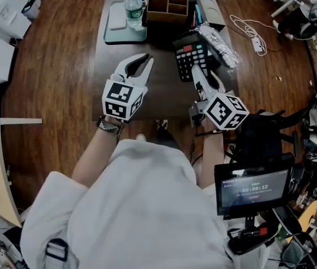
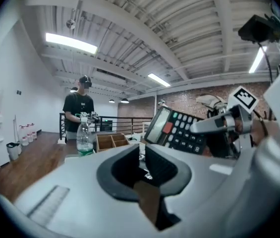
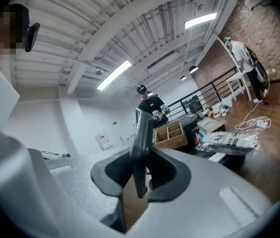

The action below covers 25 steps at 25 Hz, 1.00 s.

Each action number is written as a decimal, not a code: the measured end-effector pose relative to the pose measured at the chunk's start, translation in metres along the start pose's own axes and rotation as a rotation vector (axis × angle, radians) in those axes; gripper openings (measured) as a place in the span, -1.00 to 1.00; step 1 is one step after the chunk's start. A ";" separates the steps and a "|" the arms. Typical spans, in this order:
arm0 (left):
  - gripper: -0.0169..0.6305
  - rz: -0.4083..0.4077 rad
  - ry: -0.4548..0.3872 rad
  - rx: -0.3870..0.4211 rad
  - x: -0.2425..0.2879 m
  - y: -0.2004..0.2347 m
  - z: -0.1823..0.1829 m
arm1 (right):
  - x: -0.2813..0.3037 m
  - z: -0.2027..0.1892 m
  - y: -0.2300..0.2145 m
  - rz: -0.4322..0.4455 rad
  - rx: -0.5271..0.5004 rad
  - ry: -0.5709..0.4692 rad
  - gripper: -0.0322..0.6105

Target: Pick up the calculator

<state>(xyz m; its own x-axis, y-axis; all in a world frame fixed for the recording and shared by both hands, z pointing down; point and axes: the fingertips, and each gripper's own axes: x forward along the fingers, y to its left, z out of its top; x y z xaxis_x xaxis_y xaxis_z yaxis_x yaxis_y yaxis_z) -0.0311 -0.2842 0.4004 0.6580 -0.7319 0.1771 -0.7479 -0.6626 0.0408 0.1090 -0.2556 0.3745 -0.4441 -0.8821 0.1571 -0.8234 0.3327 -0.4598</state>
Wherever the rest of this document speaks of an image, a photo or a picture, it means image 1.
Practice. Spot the person's dark trouser leg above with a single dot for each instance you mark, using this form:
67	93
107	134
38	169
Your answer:
165	137

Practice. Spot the person's left forearm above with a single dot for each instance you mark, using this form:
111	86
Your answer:
93	158

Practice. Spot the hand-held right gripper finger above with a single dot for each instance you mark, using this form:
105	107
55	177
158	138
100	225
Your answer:
218	87
203	78

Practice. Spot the black screen monitor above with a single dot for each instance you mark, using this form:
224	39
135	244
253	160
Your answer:
253	189

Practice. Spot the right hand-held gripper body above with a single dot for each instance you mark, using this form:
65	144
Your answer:
225	111

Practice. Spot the white flat case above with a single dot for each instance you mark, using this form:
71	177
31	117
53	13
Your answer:
117	17

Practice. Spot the black box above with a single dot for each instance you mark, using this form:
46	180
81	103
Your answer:
214	61

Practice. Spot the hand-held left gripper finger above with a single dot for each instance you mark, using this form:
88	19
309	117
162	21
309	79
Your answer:
120	66
147	76

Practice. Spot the black armrest office chair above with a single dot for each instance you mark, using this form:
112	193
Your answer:
262	139

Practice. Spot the wooden organizer box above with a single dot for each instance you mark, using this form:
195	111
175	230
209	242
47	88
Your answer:
166	15

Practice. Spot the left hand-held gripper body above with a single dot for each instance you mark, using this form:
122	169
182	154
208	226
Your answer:
119	102

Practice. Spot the metal wristwatch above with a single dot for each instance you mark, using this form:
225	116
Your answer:
110	125

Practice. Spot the black controller red button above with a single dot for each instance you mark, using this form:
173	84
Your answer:
250	234

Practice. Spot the small waste bin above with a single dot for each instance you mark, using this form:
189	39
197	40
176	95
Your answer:
31	7

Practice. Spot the grey box round imprint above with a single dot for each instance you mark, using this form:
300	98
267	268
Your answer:
211	10

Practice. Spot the black calculator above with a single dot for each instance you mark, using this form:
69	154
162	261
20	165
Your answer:
189	57

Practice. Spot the person's white patterned shoe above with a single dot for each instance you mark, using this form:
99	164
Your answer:
161	123

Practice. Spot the green-label water bottle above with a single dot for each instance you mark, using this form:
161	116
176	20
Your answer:
133	10

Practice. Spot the clear bag white device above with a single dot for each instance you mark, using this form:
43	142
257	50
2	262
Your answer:
222	49

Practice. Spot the person's right forearm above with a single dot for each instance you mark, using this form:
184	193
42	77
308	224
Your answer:
211	161

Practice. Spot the person's white shirt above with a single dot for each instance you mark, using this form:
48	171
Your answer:
147	220

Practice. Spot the grey-teal tray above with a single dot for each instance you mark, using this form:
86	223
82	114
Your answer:
124	36

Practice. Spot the blue marker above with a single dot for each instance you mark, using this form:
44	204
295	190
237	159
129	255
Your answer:
199	14

